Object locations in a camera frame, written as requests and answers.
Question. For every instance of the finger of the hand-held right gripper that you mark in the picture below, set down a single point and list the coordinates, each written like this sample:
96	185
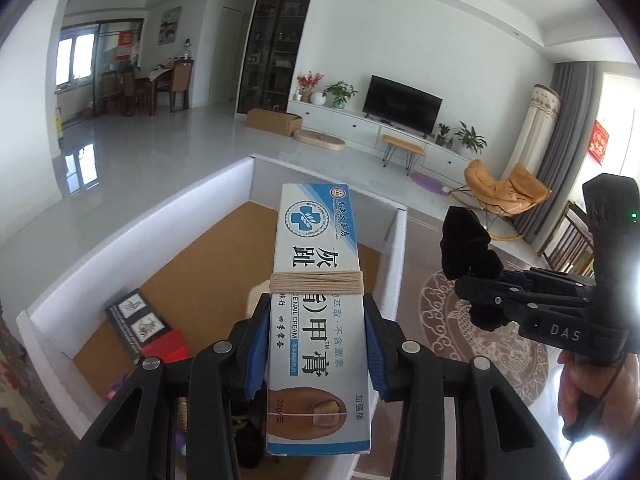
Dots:
550	278
525	302

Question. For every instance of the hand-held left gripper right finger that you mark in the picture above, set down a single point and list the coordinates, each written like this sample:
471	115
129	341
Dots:
375	355

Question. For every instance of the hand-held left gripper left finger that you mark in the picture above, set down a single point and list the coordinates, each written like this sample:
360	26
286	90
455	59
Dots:
257	355

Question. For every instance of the black fluffy sock bundle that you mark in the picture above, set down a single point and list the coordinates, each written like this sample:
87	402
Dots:
470	245

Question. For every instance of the red snack packet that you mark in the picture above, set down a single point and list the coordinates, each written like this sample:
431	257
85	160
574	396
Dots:
170	347

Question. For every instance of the black box with white pictures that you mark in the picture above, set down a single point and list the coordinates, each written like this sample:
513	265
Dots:
137	325

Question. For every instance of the blue white ointment box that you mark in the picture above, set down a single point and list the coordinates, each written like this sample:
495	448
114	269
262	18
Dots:
317	240

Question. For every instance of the white storage box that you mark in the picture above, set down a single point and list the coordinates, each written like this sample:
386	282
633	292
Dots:
150	240

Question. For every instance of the person's right hand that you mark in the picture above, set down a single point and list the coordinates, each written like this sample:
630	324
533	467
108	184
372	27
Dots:
580	385

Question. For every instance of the dark wooden chair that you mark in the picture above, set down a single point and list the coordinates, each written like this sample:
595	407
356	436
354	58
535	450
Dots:
567	240

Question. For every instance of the orange lounge chair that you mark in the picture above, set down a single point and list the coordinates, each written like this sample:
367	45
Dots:
500	190

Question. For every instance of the grey curtain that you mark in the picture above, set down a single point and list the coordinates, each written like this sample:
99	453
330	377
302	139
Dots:
565	150

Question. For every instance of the cream covered floor air conditioner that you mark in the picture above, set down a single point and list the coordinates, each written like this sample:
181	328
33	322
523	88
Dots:
535	130

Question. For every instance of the purple floor mat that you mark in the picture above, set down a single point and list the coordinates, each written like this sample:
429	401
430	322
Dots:
427	182

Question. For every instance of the leafy potted plant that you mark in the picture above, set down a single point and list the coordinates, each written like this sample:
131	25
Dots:
470	137

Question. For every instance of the small potted plant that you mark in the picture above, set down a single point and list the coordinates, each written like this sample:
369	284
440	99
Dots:
442	135

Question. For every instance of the wooden bench with metal legs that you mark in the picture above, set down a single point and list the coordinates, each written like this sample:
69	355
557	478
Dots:
404	144

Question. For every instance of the beige oval pet bed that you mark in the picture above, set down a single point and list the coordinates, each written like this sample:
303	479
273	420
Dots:
320	140

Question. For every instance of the black television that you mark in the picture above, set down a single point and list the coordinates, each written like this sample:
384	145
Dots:
402	102

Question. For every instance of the brown cardboard box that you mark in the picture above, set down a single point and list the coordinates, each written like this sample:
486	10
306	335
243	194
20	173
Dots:
272	122

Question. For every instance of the patterned rug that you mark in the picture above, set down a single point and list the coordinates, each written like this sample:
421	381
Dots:
30	410

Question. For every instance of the white television cabinet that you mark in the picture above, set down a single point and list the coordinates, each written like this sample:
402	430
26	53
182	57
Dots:
340	122

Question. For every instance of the green potted plant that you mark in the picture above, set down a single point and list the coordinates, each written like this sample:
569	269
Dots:
340	92

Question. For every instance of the red flower plant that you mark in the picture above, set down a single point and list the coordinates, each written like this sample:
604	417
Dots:
307	82

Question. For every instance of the dining table with chairs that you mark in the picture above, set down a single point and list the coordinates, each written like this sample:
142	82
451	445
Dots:
165	85

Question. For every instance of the white door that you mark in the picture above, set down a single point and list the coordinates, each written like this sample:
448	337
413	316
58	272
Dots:
232	55

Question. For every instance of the dark glass display cabinet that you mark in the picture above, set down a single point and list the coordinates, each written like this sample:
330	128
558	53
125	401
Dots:
275	40

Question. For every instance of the red window poster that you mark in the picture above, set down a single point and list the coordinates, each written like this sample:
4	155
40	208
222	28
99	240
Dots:
125	47

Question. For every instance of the red wall hanging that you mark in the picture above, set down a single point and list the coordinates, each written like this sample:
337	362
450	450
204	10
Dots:
599	142

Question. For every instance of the framed wall painting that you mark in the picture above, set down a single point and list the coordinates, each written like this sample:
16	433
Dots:
170	25

